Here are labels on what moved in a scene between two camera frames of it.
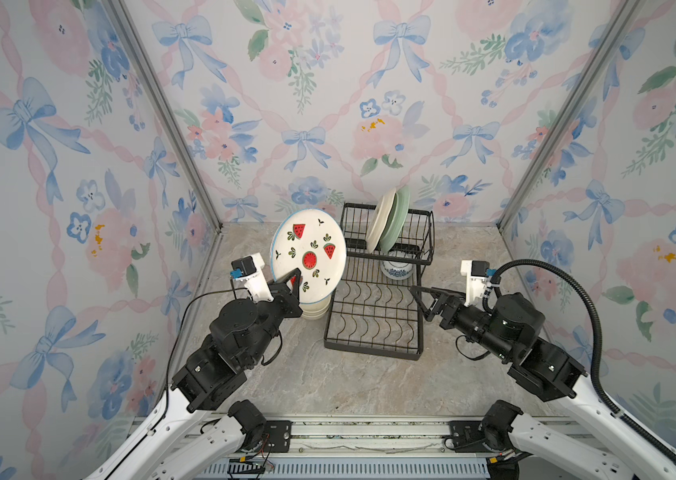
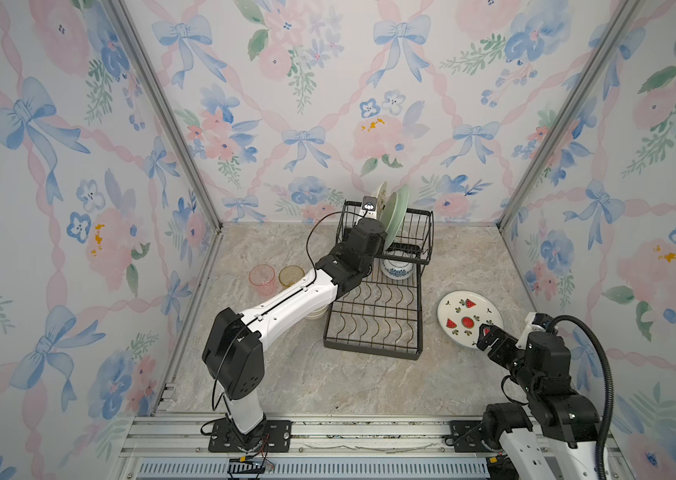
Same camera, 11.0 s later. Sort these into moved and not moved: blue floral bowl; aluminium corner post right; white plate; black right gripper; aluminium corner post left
Moved: black right gripper; white plate
Not moved: aluminium corner post left; aluminium corner post right; blue floral bowl
